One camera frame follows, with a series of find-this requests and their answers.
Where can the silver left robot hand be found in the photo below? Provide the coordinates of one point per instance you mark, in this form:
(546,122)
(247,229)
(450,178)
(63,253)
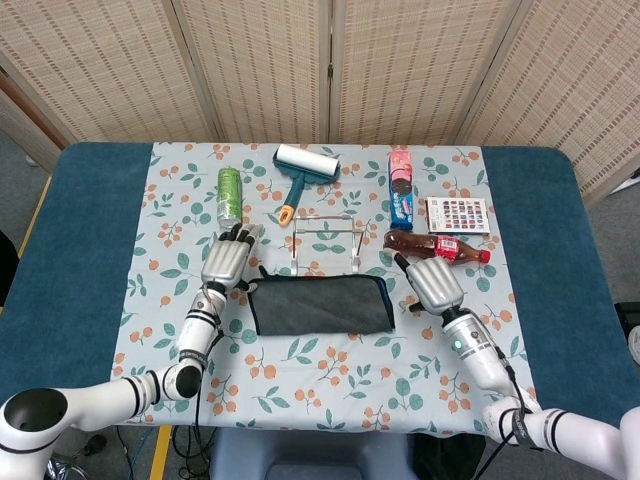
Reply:
(225,262)

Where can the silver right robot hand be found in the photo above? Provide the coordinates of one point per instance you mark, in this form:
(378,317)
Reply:
(435,285)

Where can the blue cloth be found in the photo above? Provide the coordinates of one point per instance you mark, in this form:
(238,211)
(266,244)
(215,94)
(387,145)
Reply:
(320,305)

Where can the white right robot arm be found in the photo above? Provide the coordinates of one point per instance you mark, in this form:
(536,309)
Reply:
(475,350)

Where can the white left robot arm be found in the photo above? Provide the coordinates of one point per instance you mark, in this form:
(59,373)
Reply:
(197,330)

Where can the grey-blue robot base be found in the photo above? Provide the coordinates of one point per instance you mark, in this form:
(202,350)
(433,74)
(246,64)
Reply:
(310,455)

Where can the cola bottle with red label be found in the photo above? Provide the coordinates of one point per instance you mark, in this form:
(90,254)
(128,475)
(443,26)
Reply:
(445,247)

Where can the green drink can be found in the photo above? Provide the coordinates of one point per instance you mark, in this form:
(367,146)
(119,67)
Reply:
(230,197)

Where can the blue and pink cookie box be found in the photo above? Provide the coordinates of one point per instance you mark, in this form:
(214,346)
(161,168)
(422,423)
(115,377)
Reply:
(401,200)

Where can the floral printed tablecloth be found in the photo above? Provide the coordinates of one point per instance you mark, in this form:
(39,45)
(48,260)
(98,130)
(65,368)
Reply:
(320,370)

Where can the teal table cover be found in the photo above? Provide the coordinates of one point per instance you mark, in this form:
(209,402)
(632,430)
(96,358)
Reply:
(65,300)

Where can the woven folding screen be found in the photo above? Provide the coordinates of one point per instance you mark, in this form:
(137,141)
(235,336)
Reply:
(250,65)

